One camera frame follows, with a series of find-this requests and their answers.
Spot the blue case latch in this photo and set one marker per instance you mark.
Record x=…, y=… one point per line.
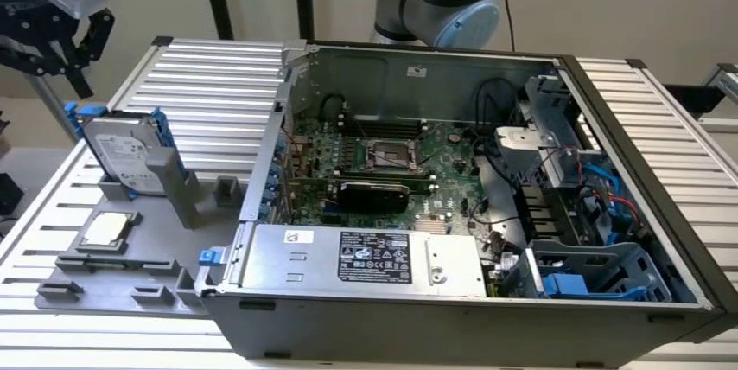
x=209, y=257

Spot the green RAM stick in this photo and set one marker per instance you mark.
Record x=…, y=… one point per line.
x=124, y=263

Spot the silver power supply unit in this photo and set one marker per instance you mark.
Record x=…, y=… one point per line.
x=323, y=266

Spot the green motherboard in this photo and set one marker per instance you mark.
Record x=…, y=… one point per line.
x=450, y=162

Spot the black graphics card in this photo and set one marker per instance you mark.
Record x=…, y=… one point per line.
x=368, y=197

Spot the hard disk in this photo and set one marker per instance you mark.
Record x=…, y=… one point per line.
x=117, y=149

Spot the grey parts rack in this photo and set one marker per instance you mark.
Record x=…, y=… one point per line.
x=144, y=283

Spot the small black box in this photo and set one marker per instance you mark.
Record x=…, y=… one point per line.
x=8, y=195

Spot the CPU socket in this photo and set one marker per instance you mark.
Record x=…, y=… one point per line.
x=388, y=154

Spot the coin cell battery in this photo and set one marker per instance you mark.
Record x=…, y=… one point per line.
x=455, y=137

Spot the grey metal stand pole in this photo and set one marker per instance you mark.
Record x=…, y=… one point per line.
x=48, y=102

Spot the blue drive cage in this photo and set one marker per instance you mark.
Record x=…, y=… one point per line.
x=582, y=253

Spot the silver CPU chip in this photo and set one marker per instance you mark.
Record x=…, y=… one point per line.
x=109, y=229

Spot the blue hard drive caddies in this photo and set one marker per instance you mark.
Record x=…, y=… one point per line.
x=564, y=288

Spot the open black PC case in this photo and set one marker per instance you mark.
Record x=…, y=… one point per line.
x=460, y=327

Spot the black fan shroud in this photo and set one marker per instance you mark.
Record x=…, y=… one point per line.
x=542, y=214

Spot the RAM slot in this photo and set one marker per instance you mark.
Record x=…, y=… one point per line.
x=380, y=180
x=380, y=174

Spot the aluminium profile frame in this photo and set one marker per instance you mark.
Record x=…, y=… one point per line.
x=720, y=80

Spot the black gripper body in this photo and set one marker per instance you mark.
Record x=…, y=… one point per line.
x=35, y=20

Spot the silver chipset heat sink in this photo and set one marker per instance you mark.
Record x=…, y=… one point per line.
x=431, y=227

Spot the silver drive cage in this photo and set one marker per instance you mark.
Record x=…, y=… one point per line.
x=547, y=136

